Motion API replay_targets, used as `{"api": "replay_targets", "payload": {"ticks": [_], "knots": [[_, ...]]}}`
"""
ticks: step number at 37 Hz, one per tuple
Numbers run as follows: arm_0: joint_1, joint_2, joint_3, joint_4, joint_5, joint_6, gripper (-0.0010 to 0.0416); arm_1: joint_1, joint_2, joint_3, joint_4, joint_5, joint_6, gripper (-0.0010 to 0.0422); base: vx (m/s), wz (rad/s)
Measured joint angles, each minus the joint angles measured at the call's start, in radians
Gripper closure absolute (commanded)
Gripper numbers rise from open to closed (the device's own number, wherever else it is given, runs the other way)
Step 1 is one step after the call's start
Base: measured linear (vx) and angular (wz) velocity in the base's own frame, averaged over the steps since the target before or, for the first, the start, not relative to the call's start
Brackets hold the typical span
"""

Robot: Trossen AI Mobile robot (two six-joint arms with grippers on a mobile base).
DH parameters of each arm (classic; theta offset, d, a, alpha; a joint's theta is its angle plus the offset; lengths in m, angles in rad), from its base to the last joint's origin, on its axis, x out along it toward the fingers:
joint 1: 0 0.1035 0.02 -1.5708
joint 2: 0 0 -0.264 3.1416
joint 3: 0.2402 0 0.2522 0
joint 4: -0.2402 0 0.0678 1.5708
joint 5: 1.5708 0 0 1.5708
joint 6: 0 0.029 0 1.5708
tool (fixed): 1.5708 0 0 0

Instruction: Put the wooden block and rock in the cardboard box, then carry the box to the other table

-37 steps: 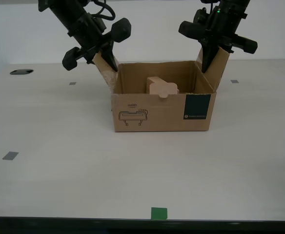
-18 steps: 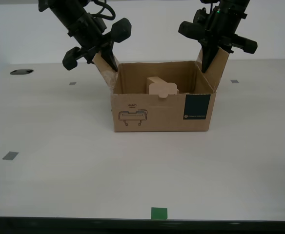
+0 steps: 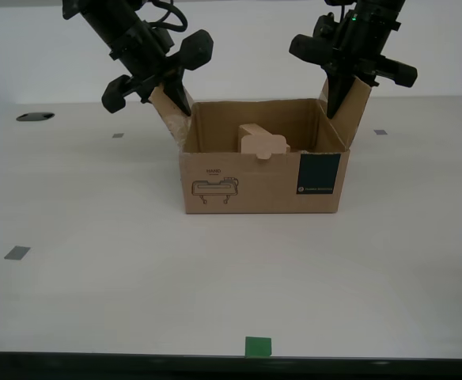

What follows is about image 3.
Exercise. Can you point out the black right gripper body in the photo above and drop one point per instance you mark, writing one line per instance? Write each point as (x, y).
(349, 63)

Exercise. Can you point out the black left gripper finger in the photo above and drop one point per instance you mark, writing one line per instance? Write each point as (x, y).
(177, 93)
(146, 96)

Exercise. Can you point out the green tape square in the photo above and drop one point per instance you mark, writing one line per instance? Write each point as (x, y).
(258, 346)

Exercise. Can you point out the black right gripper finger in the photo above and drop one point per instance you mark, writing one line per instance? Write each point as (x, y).
(373, 82)
(338, 89)

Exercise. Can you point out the light wooden block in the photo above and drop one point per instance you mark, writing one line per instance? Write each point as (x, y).
(252, 129)

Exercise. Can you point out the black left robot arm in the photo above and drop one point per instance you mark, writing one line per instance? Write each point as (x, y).
(108, 20)

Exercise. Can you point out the brown cardboard box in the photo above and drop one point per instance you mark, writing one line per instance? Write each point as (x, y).
(254, 186)

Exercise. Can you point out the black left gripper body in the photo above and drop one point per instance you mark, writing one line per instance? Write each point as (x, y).
(144, 65)

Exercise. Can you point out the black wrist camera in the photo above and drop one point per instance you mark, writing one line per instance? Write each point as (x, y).
(163, 39)
(324, 25)

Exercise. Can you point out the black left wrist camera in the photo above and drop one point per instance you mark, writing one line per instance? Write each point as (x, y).
(163, 39)

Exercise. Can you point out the grey tape square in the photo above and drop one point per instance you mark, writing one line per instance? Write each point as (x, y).
(381, 132)
(17, 253)

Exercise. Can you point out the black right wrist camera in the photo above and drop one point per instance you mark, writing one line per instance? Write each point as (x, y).
(324, 25)

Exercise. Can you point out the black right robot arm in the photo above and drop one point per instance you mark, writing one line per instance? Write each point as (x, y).
(369, 23)

